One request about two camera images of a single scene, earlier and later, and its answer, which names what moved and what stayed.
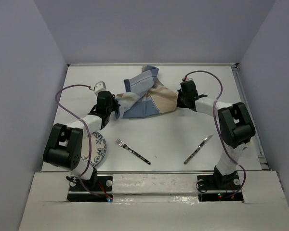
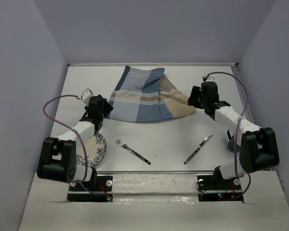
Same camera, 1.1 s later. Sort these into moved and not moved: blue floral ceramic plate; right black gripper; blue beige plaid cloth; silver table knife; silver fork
Moved: blue beige plaid cloth; right black gripper
Not moved: blue floral ceramic plate; silver table knife; silver fork
